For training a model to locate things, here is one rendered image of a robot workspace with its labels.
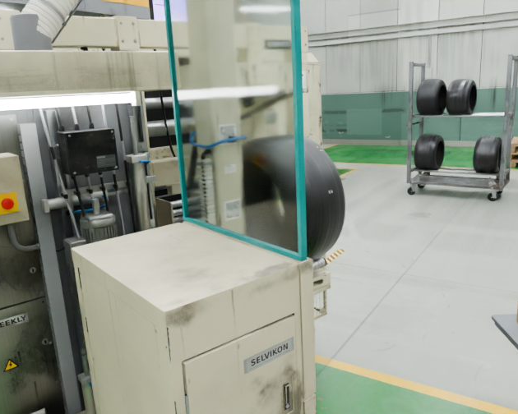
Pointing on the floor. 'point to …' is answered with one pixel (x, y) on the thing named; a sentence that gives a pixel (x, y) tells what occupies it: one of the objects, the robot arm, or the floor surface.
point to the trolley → (425, 101)
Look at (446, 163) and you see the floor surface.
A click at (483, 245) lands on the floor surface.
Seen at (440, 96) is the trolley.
